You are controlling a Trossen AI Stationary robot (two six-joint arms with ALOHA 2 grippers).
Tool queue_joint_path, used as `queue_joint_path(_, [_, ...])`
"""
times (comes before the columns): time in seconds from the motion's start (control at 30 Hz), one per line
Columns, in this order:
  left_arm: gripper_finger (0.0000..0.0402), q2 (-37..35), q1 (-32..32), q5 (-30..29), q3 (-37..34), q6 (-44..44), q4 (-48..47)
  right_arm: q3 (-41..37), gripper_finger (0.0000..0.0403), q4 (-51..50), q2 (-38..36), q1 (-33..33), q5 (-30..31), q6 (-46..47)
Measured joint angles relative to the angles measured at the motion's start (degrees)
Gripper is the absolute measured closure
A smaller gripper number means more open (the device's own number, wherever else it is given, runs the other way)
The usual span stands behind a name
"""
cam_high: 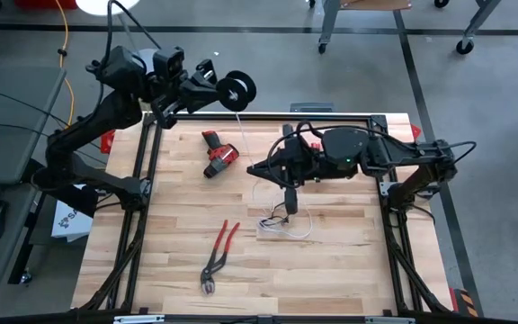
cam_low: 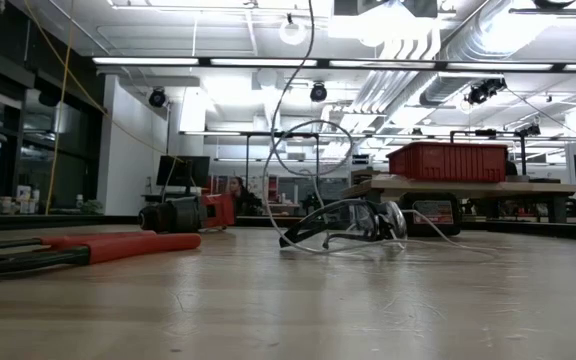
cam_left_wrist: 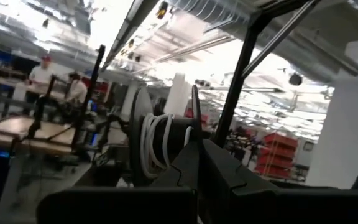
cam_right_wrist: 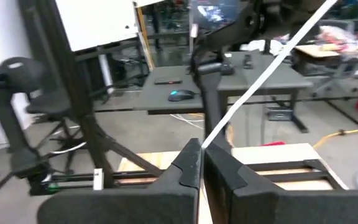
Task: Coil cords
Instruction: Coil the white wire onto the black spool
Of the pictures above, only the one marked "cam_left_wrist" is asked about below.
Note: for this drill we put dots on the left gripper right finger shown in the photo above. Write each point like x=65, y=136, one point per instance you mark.
x=259, y=205

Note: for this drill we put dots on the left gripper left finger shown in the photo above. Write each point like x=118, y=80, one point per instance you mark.
x=120, y=205

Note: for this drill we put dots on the red bin shelf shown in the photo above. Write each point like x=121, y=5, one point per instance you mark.
x=275, y=155

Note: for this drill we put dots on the person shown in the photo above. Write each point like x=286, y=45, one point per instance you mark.
x=78, y=91
x=40, y=77

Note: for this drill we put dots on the wooden table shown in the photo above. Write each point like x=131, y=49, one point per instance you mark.
x=17, y=127

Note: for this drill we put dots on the black ceiling spotlight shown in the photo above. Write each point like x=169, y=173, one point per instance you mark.
x=295, y=79

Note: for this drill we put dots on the black overhead light bar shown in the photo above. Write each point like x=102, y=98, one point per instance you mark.
x=129, y=28

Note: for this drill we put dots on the black background rig post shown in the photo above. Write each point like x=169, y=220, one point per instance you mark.
x=89, y=93

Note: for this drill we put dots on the black aluminium rig frame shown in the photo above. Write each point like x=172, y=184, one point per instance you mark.
x=238, y=77

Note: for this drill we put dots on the silver ventilation duct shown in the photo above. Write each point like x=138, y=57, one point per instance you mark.
x=291, y=37

